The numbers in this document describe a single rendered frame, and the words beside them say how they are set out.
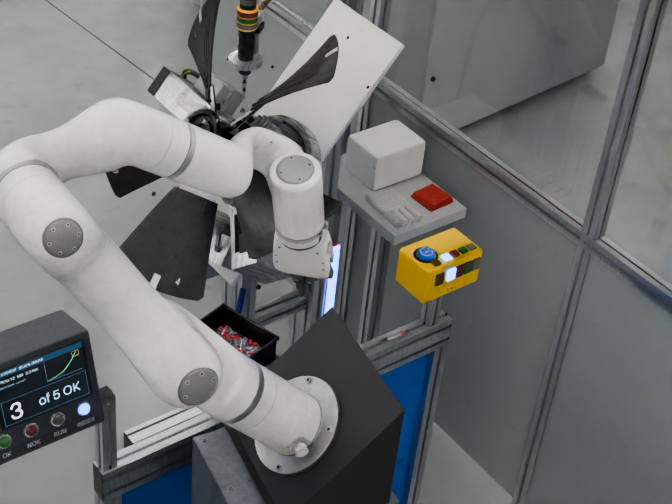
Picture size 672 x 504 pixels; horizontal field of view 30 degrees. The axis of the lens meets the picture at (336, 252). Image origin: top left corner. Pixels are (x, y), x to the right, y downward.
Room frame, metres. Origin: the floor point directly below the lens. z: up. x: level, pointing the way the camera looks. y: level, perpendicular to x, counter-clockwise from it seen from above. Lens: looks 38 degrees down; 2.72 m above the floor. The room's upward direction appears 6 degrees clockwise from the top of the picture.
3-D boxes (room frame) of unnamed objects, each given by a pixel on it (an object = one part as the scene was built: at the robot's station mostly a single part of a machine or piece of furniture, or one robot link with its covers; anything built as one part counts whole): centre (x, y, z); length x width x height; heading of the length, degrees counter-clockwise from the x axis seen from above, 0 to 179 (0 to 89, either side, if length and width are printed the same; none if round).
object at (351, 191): (2.72, -0.12, 0.85); 0.36 x 0.24 x 0.03; 40
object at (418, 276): (2.19, -0.23, 1.02); 0.16 x 0.10 x 0.11; 130
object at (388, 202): (2.61, -0.13, 0.87); 0.15 x 0.09 x 0.02; 36
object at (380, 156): (2.79, -0.09, 0.92); 0.17 x 0.16 x 0.11; 130
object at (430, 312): (2.19, -0.23, 0.92); 0.03 x 0.03 x 0.12; 40
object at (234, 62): (2.28, 0.23, 1.48); 0.09 x 0.07 x 0.10; 165
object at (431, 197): (2.68, -0.23, 0.87); 0.08 x 0.08 x 0.02; 43
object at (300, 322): (2.59, 0.06, 0.58); 0.09 x 0.04 x 1.15; 40
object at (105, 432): (1.66, 0.40, 0.96); 0.03 x 0.03 x 0.20; 40
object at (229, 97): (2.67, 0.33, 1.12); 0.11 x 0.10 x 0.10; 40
